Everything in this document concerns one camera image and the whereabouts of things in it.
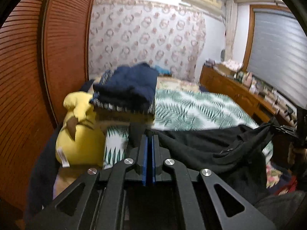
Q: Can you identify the bed with leaf sheet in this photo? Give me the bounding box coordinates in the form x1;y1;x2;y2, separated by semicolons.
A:
102;76;276;190

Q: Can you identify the cardboard box on cabinet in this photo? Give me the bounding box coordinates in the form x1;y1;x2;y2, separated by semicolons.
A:
213;63;236;76

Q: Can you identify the patterned folded garment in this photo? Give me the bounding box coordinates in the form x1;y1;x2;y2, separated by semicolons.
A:
89;70;157;125

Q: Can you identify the yellow plush toy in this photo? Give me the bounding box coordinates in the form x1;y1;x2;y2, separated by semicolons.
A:
55;91;106;168

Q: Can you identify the floral quilt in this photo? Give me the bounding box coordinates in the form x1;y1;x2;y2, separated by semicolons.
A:
157;76;200;92

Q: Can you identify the wall air conditioner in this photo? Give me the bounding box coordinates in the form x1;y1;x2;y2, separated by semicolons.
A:
182;0;224;16

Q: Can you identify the beige side drape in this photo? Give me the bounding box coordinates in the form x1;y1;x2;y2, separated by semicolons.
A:
225;0;238;61

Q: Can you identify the wooden louvered wardrobe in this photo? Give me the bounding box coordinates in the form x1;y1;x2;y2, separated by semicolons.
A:
1;0;93;222

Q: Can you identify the blue item behind bed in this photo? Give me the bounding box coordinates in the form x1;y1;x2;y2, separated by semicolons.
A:
154;65;172;76

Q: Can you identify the circle patterned curtain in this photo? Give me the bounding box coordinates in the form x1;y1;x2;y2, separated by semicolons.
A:
88;0;206;81

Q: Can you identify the wooden sideboard cabinet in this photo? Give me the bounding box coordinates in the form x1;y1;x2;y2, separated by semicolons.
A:
199;65;293;126

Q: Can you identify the folded navy garment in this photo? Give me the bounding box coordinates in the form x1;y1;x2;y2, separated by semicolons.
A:
89;62;159;113

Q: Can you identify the black printed t-shirt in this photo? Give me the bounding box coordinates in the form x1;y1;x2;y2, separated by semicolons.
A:
129;124;273;205

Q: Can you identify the grey window blind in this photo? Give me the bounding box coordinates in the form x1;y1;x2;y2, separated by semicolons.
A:
248;8;306;108

